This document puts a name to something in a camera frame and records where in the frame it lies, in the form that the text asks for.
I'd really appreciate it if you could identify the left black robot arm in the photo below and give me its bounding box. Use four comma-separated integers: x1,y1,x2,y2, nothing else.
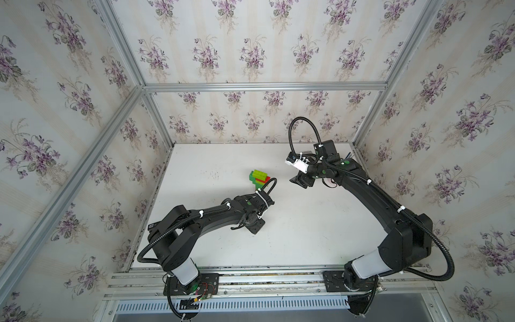
136,178,277,287

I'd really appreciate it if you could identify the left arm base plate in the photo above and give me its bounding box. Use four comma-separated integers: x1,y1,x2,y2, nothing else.
163,273,220,299

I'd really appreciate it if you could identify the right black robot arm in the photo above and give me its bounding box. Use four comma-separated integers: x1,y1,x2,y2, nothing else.
286,134,455,292

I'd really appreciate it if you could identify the aluminium mounting rail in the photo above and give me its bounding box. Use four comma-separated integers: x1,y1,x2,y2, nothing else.
102,265,438,300

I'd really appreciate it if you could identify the lime long lego brick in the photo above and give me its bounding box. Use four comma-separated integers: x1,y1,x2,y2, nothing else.
253,170,269,182

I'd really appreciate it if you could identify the white slotted cable duct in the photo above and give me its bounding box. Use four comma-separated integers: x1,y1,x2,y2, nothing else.
116,295,350,315

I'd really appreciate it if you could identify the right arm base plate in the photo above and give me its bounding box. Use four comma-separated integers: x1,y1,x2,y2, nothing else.
322,270,378,292

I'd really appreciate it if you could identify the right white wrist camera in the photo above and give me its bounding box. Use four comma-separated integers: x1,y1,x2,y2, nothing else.
285,152,309,174

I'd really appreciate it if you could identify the small green lego brick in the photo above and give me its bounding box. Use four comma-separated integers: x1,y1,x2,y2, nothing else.
249,172,261,186

